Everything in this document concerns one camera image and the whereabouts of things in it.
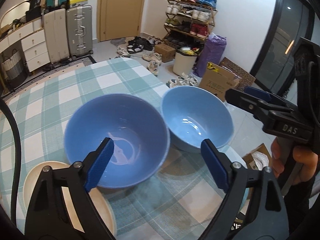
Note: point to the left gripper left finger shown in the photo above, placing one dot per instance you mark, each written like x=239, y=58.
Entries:
x=47, y=215

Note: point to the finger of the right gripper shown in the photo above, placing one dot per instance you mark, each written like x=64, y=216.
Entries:
x=269, y=97
x=250, y=104

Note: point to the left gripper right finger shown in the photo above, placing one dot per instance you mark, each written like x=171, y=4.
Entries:
x=252, y=208

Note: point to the blue bowl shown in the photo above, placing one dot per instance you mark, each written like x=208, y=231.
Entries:
x=140, y=135
x=193, y=114

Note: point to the person's right hand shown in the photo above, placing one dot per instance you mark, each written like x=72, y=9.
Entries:
x=302, y=155

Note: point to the cream plate near bottom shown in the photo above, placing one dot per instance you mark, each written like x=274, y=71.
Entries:
x=101, y=204

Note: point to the large cardboard box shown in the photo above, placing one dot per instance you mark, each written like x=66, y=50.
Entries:
x=217, y=80

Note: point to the purple bag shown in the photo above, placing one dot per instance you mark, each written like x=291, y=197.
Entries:
x=213, y=50

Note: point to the white trash bin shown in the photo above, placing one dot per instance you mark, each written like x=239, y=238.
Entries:
x=184, y=61

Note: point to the small cardboard box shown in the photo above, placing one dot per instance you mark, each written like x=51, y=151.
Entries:
x=167, y=52

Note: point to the wooden shoe rack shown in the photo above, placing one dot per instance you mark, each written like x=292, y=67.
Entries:
x=189, y=22

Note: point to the black sandals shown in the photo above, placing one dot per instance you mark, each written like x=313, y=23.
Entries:
x=139, y=44

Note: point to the woven laundry basket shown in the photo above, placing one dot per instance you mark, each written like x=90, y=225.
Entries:
x=14, y=69

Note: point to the white sneaker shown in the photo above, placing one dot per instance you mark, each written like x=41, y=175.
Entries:
x=122, y=52

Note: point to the white drawer dresser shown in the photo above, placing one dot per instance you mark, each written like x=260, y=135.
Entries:
x=30, y=39

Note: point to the wooden door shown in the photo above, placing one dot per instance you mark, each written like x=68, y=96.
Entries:
x=118, y=18

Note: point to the beige hard suitcase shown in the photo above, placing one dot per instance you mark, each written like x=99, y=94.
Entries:
x=56, y=35

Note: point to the silver aluminium suitcase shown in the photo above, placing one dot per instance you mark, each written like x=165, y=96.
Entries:
x=79, y=30

